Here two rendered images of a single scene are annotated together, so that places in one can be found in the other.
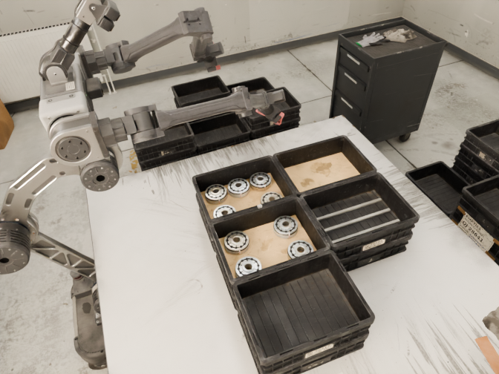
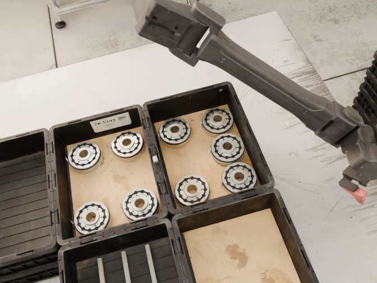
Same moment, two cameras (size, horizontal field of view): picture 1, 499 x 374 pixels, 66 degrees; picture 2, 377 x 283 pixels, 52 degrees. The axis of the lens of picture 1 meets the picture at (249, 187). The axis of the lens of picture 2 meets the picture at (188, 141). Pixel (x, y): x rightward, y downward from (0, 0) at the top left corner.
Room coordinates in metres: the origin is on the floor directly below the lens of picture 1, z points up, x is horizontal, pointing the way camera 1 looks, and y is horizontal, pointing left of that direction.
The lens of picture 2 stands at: (1.27, -0.58, 1.88)
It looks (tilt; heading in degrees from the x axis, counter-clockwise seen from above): 57 degrees down; 99
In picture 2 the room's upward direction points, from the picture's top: 8 degrees counter-clockwise
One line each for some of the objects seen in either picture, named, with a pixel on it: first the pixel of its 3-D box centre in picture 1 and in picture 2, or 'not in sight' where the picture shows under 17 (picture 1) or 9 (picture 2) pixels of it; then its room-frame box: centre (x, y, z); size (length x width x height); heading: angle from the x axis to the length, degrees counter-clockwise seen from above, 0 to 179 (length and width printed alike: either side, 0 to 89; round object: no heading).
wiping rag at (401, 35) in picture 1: (399, 33); not in sight; (2.76, -1.19, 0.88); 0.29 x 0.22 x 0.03; 109
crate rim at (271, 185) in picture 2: (242, 187); (203, 142); (1.22, 0.03, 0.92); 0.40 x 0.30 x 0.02; 107
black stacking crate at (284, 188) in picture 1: (243, 195); (204, 151); (1.22, 0.03, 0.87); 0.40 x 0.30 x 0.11; 107
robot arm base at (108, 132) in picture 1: (111, 131); not in sight; (0.95, 0.40, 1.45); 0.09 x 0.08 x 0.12; 19
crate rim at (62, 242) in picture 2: (267, 237); (104, 169); (0.93, -0.06, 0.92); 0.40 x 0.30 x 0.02; 107
